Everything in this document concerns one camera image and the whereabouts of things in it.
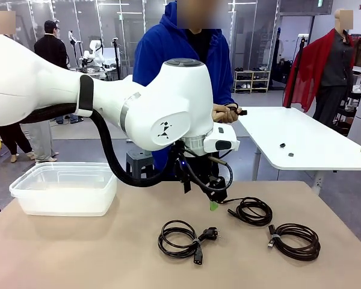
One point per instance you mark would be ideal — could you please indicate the person's right hand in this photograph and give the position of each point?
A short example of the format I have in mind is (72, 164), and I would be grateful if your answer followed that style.
(224, 113)

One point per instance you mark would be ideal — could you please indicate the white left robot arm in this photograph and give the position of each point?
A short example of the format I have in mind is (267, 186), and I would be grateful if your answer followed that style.
(174, 99)

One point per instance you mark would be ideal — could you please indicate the man in black jacket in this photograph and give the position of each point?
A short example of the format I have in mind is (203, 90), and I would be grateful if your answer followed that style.
(49, 51)

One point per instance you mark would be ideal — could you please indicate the mannequin in grey shirt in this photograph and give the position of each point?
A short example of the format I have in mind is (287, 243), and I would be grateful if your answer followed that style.
(337, 66)

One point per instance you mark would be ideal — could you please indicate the grey plastic stool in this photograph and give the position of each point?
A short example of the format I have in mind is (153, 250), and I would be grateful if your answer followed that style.
(138, 156)

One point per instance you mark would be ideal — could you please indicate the person in blue hoodie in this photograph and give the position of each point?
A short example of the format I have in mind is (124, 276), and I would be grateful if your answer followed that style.
(156, 54)

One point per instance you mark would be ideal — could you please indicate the wooden shoe rack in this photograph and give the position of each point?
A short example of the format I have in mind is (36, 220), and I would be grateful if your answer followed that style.
(252, 81)

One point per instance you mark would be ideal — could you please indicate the black bags pile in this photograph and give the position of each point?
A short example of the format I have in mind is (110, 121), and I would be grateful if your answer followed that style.
(284, 70)

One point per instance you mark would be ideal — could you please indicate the clear plastic storage container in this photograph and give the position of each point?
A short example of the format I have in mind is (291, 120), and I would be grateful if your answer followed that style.
(63, 195)

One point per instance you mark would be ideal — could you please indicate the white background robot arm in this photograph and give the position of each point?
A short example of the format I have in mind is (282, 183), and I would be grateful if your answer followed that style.
(93, 54)

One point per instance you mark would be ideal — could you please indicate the white desk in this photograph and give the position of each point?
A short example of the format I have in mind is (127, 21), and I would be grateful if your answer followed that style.
(304, 135)

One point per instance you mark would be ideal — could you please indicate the black camera stand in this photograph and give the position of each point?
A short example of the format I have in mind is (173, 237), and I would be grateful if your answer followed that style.
(117, 60)

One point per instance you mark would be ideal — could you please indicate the red shawl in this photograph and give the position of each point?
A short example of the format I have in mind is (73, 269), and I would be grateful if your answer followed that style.
(307, 69)

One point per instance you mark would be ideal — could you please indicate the black tripod pole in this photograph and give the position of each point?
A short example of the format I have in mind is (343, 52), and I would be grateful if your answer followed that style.
(301, 54)

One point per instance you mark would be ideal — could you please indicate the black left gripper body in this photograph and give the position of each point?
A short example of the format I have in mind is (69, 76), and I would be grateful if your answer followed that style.
(186, 168)

